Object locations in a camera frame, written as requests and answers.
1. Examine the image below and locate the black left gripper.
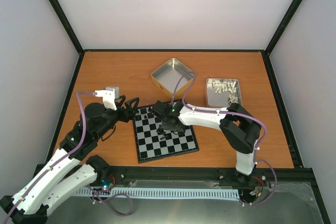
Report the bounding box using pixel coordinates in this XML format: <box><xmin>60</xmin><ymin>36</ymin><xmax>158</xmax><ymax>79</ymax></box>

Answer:
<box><xmin>95</xmin><ymin>94</ymin><xmax>140</xmax><ymax>139</ymax></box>

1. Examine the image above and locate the black chess pieces pile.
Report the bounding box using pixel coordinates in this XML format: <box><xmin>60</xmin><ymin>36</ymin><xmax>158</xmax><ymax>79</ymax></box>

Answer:
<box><xmin>156</xmin><ymin>126</ymin><xmax>167</xmax><ymax>141</ymax></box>

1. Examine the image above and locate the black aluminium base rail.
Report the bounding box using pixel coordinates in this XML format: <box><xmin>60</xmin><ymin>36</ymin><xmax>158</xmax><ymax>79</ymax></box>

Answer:
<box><xmin>106</xmin><ymin>166</ymin><xmax>316</xmax><ymax>189</ymax></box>

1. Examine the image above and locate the white patterned tin lid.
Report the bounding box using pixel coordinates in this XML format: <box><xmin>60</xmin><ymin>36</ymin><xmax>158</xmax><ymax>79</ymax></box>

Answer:
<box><xmin>206</xmin><ymin>78</ymin><xmax>242</xmax><ymax>108</ymax></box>

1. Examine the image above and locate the black white chess board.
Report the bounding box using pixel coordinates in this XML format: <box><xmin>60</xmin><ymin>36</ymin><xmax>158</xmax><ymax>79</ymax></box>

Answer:
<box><xmin>132</xmin><ymin>105</ymin><xmax>199</xmax><ymax>164</ymax></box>

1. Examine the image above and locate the black enclosure frame post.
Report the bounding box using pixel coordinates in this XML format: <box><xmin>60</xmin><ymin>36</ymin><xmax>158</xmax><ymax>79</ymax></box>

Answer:
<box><xmin>265</xmin><ymin>0</ymin><xmax>321</xmax><ymax>54</ymax></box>

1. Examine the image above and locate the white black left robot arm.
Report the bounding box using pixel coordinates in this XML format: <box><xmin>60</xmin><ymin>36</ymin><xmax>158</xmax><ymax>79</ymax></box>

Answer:
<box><xmin>1</xmin><ymin>91</ymin><xmax>140</xmax><ymax>223</ymax></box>

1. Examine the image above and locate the light blue cable duct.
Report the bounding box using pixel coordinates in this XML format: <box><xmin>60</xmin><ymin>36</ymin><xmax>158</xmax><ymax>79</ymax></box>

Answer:
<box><xmin>70</xmin><ymin>187</ymin><xmax>240</xmax><ymax>200</ymax></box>

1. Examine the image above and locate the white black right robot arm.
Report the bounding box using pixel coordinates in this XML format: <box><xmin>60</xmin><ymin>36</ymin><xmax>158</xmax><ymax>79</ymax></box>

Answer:
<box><xmin>148</xmin><ymin>99</ymin><xmax>267</xmax><ymax>176</ymax></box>

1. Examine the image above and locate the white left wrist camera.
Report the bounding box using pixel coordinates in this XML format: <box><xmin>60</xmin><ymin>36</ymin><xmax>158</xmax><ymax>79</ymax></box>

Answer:
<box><xmin>94</xmin><ymin>87</ymin><xmax>120</xmax><ymax>111</ymax></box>

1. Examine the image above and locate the black front left frame post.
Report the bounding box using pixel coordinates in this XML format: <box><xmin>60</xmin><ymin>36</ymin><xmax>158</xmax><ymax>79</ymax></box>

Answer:
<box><xmin>33</xmin><ymin>0</ymin><xmax>85</xmax><ymax>54</ymax></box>

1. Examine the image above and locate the white chess pieces pile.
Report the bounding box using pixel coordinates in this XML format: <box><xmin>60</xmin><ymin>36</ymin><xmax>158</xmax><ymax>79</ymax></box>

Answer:
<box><xmin>215</xmin><ymin>82</ymin><xmax>239</xmax><ymax>105</ymax></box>

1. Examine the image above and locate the gold square tin box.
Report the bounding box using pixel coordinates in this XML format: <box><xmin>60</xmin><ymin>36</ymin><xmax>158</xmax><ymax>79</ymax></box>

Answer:
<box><xmin>151</xmin><ymin>58</ymin><xmax>193</xmax><ymax>98</ymax></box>

